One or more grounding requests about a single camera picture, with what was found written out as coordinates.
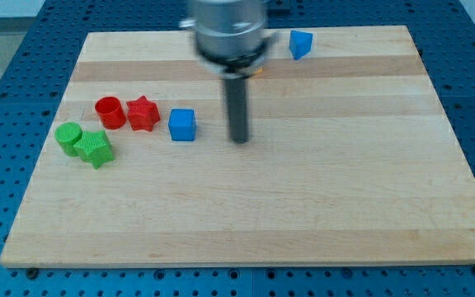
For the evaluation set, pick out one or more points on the green star block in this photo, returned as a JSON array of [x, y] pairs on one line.
[[94, 148]]

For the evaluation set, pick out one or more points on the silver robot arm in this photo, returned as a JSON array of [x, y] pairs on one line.
[[229, 38]]

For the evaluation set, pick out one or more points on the red cylinder block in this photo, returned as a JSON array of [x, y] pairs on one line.
[[110, 112]]

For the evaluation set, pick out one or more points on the green cylinder block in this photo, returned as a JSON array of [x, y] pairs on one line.
[[66, 135]]

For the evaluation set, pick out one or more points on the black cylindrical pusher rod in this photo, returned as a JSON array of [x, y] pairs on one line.
[[235, 94]]

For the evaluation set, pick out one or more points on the blue triangle block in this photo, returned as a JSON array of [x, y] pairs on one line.
[[300, 43]]

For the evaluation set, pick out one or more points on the red star block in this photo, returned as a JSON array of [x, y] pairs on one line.
[[143, 114]]

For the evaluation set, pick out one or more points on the wooden board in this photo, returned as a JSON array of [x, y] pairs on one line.
[[352, 161]]

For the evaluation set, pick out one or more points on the blue cube block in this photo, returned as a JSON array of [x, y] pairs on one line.
[[182, 125]]

